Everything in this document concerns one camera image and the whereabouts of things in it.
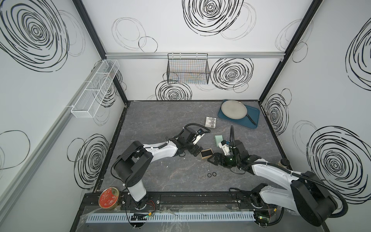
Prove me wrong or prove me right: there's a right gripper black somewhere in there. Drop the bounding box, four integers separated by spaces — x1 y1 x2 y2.
207 153 240 167

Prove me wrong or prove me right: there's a tan box base black insert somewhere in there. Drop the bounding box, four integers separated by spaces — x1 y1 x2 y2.
201 148 214 160

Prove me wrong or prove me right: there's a mint green jewelry box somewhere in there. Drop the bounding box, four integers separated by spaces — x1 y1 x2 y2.
214 135 224 147

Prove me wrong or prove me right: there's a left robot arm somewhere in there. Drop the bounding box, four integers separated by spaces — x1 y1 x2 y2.
112 123 210 209

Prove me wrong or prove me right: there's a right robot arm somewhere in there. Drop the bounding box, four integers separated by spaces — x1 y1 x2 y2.
207 140 348 226

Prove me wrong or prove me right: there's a grey round pan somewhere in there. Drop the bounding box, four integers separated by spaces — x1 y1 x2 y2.
221 100 257 126

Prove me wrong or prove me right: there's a teal tray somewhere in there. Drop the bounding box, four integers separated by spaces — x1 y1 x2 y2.
217 100 260 129

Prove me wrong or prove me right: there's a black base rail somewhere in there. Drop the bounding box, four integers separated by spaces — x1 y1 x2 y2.
83 191 279 211

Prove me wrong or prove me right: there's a black wire basket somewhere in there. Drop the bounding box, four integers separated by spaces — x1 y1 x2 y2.
166 53 210 85

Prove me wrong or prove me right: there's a white wire shelf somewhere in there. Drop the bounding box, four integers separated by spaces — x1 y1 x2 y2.
71 60 119 119

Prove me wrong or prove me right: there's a white slotted cable duct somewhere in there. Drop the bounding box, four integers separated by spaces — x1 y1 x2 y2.
86 211 256 223

